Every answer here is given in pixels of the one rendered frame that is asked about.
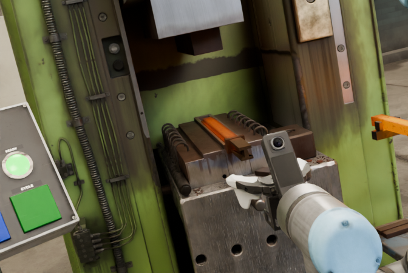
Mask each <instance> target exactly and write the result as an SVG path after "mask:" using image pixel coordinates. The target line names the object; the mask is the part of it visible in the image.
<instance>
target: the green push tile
mask: <svg viewBox="0 0 408 273"><path fill-rule="evenodd" d="M10 201H11V204H12V206H13V208H14V211H15V214H16V216H17V218H18V221H19V223H20V225H21V228H22V231H23V233H24V234H25V233H28V232H30V231H33V230H35V229H37V228H41V227H43V226H45V225H48V224H50V223H53V222H55V221H58V220H60V219H61V218H62V216H61V214H60V211H59V209H58V207H57V205H56V203H55V200H54V198H53V195H52V193H51V191H50V189H49V186H48V185H47V184H45V185H43V186H40V187H37V188H34V189H31V190H28V191H26V192H23V193H20V194H18V195H14V196H12V197H10Z"/></svg>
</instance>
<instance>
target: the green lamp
mask: <svg viewBox="0 0 408 273"><path fill-rule="evenodd" d="M29 167H30V163H29V161H28V159H27V158H26V157H25V156H23V155H19V154H16V155H12V156H10V157H9V158H8V159H7V161H6V168H7V170H8V171H9V172H10V173H11V174H13V175H23V174H25V173H26V172H27V171H28V169H29Z"/></svg>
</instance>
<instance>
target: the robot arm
mask: <svg viewBox="0 0 408 273"><path fill-rule="evenodd" d="M399 1H400V2H401V3H402V5H403V6H405V7H406V8H408V0H399ZM261 146H262V149H263V152H264V155H265V158H266V161H267V164H268V167H269V170H270V173H271V175H269V176H266V177H263V178H261V179H260V181H259V180H258V177H244V176H242V175H234V174H233V175H230V176H229V177H228V178H226V182H227V184H228V185H230V186H231V187H233V189H234V191H235V193H236V195H237V199H238V201H239V203H240V205H241V206H242V207H243V208H244V209H248V208H249V207H250V203H251V200H252V199H254V200H258V199H260V198H261V195H262V194H263V195H265V196H266V198H267V205H268V210H269V212H268V211H267V210H266V209H263V211H264V214H265V220H266V222H267V223H268V224H269V225H270V226H271V227H272V228H273V230H274V231H278V230H282V231H283V232H284V233H285V234H286V235H287V236H288V237H289V238H290V240H291V241H292V242H293V243H294V244H295V245H296V246H297V247H298V248H299V249H300V250H301V251H302V255H303V257H304V264H305V270H306V273H408V249H407V251H406V253H405V255H404V257H403V258H402V259H401V260H398V261H396V262H393V263H391V264H389V265H385V266H382V267H380V268H379V266H380V262H381V259H382V254H383V247H382V243H381V239H380V237H379V235H378V233H377V231H376V229H375V228H374V227H373V226H372V225H371V224H370V222H369V221H368V220H367V219H366V218H365V217H364V216H363V215H361V214H360V213H359V212H357V211H354V210H353V209H350V208H349V207H347V206H346V205H345V204H343V203H342V202H340V201H339V200H337V199H336V198H335V197H333V196H332V195H330V194H329V193H328V192H326V191H325V190H323V189H322V188H321V187H318V186H316V185H314V184H307V181H309V180H310V179H311V168H310V165H309V164H308V163H307V162H306V161H304V160H302V159H300V158H296V154H295V152H294V149H293V146H292V144H291V141H290V138H289V136H288V133H287V132H286V131H284V130H282V131H278V132H275V133H270V134H267V135H264V136H263V138H262V142H261ZM268 216H269V217H270V219H271V223H270V221H269V219H268ZM275 219H276V220H277V222H278V224H279V226H276V222H275Z"/></svg>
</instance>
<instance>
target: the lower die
mask: <svg viewBox="0 0 408 273"><path fill-rule="evenodd" d="M208 115H209V116H212V117H213V118H215V119H216V120H217V121H219V122H220V123H222V124H223V125H224V126H225V127H227V128H228V129H229V130H231V131H232V132H234V133H235V134H236V135H237V136H238V135H244V136H245V141H246V142H248V143H249V144H251V147H252V148H250V149H248V151H249V153H251V154H252V155H253V157H254V158H252V159H249V160H245V161H240V160H239V159H238V157H236V156H235V155H234V154H233V153H229V154H227V152H226V146H225V143H224V142H223V141H222V140H221V139H220V138H219V137H218V136H217V135H215V134H214V133H213V132H212V131H211V130H209V129H208V128H207V127H206V126H205V125H204V124H203V123H202V122H201V120H200V119H198V118H200V117H203V116H208ZM234 121H235V118H233V120H231V116H229V118H227V113H221V114H218V115H211V114H207V115H202V116H198V117H194V121H190V122H187V123H182V124H179V125H178V128H176V130H177V131H178V132H179V134H180V135H181V136H182V138H183V139H184V140H185V141H186V143H187V144H188V146H189V151H188V152H187V149H186V147H184V144H179V145H178V146H177V147H176V151H177V156H178V162H179V165H180V168H181V170H182V172H183V174H184V176H185V177H186V179H187V181H188V183H189V185H190V186H191V189H194V188H197V187H201V186H206V185H209V184H213V183H218V182H221V181H225V180H226V178H228V177H229V176H230V175H233V174H234V175H242V176H244V175H248V174H253V173H255V170H258V169H260V168H261V167H268V164H267V161H266V158H265V155H264V152H263V149H262V146H261V142H262V138H263V136H261V135H259V134H258V133H256V135H253V130H252V129H250V132H248V127H247V126H245V128H246V129H243V124H242V123H241V126H239V121H238V120H237V123H235V122H234ZM224 174H225V175H226V178H223V177H222V176H223V175H224Z"/></svg>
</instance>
